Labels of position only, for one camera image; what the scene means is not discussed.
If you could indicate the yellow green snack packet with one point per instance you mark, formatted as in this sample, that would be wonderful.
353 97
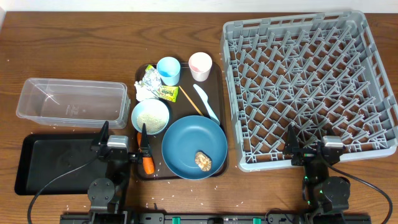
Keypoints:
169 93

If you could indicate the dark blue plate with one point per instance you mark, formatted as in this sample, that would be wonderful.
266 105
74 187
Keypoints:
188 136

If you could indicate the grey plastic dishwasher rack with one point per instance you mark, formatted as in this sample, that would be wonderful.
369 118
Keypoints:
312 72

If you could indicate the clear plastic bin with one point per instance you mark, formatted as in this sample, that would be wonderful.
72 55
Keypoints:
74 103

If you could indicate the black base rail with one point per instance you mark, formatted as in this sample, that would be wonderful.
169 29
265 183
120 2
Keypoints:
160 218

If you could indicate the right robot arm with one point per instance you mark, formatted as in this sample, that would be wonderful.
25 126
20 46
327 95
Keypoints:
326 195

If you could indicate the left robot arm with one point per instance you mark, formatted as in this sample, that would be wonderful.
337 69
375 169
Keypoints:
107 195

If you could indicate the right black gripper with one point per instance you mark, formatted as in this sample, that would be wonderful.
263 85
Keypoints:
292 147

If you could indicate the light blue plastic knife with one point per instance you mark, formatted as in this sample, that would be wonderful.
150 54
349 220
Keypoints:
204 98

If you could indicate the pink cup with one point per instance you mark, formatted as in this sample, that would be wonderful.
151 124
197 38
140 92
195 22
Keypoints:
200 64

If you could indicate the brown serving tray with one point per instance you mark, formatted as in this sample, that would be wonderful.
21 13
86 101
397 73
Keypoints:
213 87

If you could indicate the light blue cup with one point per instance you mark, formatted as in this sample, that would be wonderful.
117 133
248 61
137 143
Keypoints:
169 70

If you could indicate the brown pastry piece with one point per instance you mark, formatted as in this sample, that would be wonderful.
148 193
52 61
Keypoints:
203 161

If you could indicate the white crumpled napkin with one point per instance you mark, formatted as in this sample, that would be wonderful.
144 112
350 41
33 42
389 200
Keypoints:
143 93

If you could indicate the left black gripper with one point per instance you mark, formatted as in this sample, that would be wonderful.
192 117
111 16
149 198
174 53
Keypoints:
123 155

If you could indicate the orange carrot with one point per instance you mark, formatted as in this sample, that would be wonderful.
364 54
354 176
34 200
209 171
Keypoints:
147 161

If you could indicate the crumpled foil wrapper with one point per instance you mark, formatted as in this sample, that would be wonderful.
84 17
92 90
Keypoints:
151 80

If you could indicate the light blue bowl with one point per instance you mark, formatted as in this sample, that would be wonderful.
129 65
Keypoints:
151 112

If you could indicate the wooden chopstick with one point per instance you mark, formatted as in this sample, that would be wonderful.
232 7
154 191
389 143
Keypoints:
191 102

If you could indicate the black plastic tray bin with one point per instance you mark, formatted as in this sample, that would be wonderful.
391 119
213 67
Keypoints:
47 156

